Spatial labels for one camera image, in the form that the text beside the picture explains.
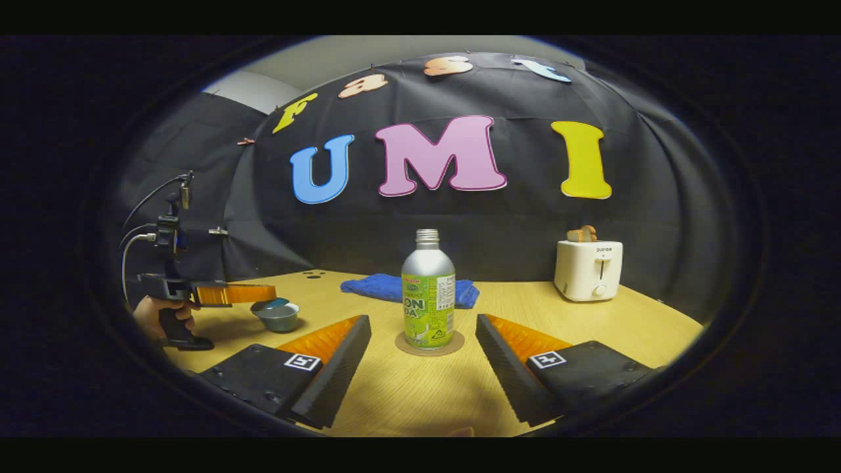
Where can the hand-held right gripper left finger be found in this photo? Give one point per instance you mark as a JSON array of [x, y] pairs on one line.
[[335, 374]]

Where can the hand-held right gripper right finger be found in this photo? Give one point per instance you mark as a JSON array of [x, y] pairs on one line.
[[507, 374]]

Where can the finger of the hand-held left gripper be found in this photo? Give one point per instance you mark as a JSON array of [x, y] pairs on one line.
[[243, 293]]

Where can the teal ceramic teacup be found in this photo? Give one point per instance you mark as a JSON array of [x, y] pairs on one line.
[[279, 320]]

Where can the round cork coaster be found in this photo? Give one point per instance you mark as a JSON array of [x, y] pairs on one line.
[[430, 346]]

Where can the silver green-label water bottle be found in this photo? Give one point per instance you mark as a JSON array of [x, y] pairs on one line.
[[428, 295]]

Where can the metal clip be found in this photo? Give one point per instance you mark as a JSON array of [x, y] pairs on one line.
[[219, 230]]

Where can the blue cloth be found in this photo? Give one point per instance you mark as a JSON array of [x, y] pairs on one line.
[[378, 287]]

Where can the white toaster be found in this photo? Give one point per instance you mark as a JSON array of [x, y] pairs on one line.
[[587, 269]]

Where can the black backdrop cloth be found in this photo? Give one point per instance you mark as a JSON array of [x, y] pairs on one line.
[[473, 223]]

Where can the bread slice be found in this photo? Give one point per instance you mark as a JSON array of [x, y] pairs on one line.
[[582, 234]]

